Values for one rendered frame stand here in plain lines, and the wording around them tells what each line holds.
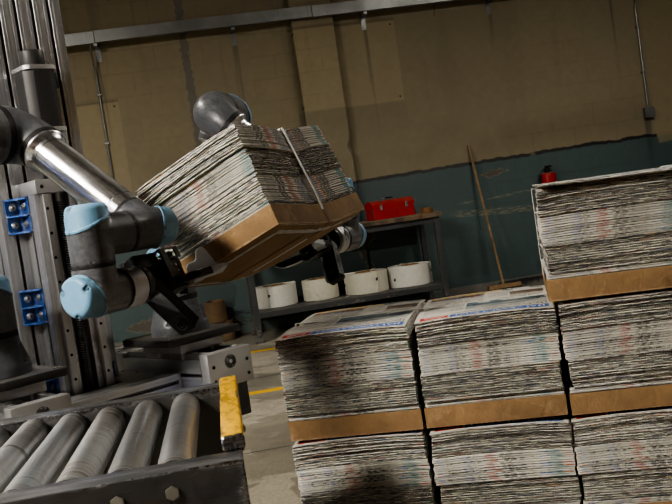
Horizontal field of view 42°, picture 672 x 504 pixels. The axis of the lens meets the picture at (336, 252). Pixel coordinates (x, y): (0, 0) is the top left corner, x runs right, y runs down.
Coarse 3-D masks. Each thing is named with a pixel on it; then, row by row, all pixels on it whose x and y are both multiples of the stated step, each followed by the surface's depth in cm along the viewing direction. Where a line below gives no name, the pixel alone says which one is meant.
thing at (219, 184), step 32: (256, 128) 177; (192, 160) 176; (224, 160) 173; (256, 160) 171; (288, 160) 182; (160, 192) 180; (192, 192) 176; (224, 192) 173; (256, 192) 169; (288, 192) 177; (192, 224) 177; (224, 224) 173; (288, 224) 170; (256, 256) 180
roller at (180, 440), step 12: (180, 396) 153; (192, 396) 154; (180, 408) 142; (192, 408) 144; (168, 420) 139; (180, 420) 134; (192, 420) 136; (168, 432) 128; (180, 432) 126; (192, 432) 129; (168, 444) 120; (180, 444) 119; (192, 444) 123; (168, 456) 114; (180, 456) 113; (192, 456) 117
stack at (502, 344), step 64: (320, 320) 205; (384, 320) 189; (448, 320) 179; (512, 320) 176; (576, 320) 174; (640, 320) 172; (320, 384) 185; (384, 384) 182; (448, 384) 180; (512, 384) 177; (576, 384) 175; (640, 384) 173; (320, 448) 186; (384, 448) 183; (448, 448) 180; (512, 448) 178; (576, 448) 175; (640, 448) 173
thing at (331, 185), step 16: (304, 128) 195; (304, 144) 192; (320, 144) 197; (304, 160) 188; (320, 160) 194; (336, 160) 201; (320, 176) 191; (336, 176) 198; (320, 192) 188; (336, 192) 194; (352, 192) 201; (336, 224) 190; (288, 256) 205; (256, 272) 197
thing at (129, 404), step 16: (208, 384) 160; (112, 400) 158; (128, 400) 156; (160, 400) 155; (208, 400) 156; (32, 416) 154; (48, 416) 152; (128, 416) 154; (208, 416) 156; (160, 432) 155; (208, 432) 156; (160, 448) 155; (208, 448) 156
